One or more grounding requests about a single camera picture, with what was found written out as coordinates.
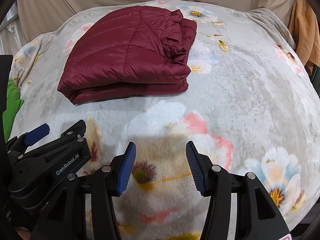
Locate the maroon quilted puffer jacket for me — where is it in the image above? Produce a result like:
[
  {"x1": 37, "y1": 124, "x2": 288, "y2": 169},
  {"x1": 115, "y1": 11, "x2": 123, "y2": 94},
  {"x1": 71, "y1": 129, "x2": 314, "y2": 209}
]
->
[{"x1": 57, "y1": 5, "x2": 197, "y2": 105}]

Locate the green garment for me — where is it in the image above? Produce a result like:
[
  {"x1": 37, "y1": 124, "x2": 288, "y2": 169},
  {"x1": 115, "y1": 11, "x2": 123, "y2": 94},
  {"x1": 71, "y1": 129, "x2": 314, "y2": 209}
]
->
[{"x1": 3, "y1": 80, "x2": 24, "y2": 142}]

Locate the floral fleece blanket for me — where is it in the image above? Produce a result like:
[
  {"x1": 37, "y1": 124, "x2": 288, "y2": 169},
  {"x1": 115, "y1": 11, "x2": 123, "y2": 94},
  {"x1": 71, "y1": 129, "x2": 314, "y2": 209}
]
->
[{"x1": 10, "y1": 0, "x2": 319, "y2": 239}]

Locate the orange hanging garment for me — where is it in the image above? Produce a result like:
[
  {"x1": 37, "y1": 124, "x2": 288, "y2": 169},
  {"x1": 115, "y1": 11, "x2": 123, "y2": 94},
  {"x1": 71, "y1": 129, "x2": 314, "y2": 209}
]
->
[{"x1": 289, "y1": 0, "x2": 319, "y2": 76}]

